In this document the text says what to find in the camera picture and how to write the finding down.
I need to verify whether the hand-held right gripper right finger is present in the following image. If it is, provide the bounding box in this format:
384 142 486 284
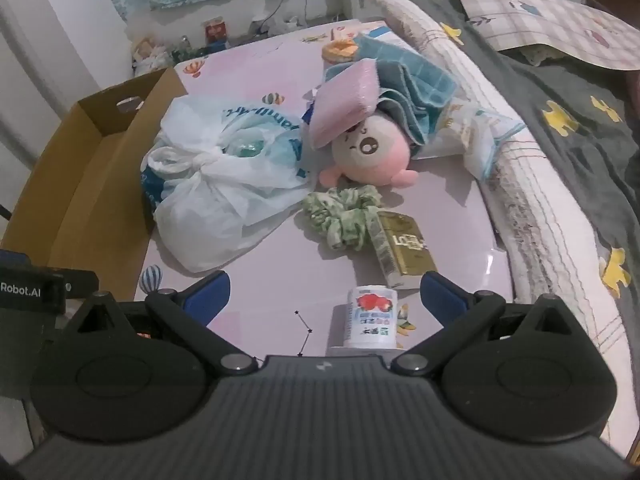
392 271 576 376

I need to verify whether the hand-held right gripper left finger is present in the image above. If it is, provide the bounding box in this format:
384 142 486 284
65 270 261 376

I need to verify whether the white plastic bag blue print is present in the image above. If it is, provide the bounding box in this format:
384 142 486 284
140 94 321 273

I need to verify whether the brown cardboard box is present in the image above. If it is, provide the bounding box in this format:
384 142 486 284
0 66 188 306

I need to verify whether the green white scrunchie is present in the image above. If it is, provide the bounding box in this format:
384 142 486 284
301 185 383 252

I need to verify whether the blue checked towel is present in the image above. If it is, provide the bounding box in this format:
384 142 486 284
322 34 458 146

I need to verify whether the pink cloth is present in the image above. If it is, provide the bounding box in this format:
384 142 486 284
307 58 383 150

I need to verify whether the gold carton box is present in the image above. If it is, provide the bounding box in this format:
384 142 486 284
367 211 438 291

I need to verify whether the pink balloon print mat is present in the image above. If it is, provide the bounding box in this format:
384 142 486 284
135 19 516 361

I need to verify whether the small white bottle red label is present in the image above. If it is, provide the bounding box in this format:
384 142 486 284
342 285 399 350

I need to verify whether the rolled white fuzzy blanket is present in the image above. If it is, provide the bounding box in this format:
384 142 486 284
367 0 640 376

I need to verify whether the pink round plush toy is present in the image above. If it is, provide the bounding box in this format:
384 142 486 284
319 110 418 188

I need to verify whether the blue white tissue packet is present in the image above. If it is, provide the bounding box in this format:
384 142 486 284
435 100 526 181

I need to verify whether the dark grey blanket yellow print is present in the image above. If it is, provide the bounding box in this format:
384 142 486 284
410 0 640 321

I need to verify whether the pile of floor litter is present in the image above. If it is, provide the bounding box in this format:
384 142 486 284
131 32 173 76

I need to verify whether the red packet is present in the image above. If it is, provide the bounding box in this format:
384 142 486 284
204 19 230 43

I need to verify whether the orange wet wipes pack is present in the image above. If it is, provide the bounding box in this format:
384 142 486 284
321 30 361 63

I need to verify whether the checked pastel pillow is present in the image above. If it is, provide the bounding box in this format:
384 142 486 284
452 0 640 71

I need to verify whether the black power cable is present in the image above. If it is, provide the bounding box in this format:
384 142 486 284
259 0 302 35

